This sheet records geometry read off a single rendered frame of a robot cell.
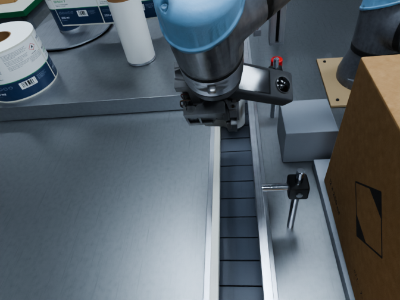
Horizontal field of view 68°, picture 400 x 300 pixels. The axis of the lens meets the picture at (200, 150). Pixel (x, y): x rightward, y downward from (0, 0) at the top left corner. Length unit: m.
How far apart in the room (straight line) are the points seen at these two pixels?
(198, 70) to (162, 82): 0.55
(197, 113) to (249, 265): 0.25
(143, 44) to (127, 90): 0.15
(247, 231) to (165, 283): 0.17
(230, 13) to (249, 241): 0.37
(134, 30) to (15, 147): 0.45
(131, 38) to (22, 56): 0.29
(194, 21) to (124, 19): 0.66
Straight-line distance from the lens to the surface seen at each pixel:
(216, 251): 0.47
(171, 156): 0.71
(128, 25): 0.90
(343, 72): 0.88
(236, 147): 0.64
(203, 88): 0.35
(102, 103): 0.87
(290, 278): 0.55
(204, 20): 0.24
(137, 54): 0.93
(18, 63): 0.96
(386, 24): 0.79
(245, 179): 0.58
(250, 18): 0.29
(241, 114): 0.65
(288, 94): 0.45
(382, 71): 0.43
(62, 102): 0.92
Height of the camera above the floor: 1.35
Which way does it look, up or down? 47 degrees down
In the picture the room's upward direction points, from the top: 11 degrees counter-clockwise
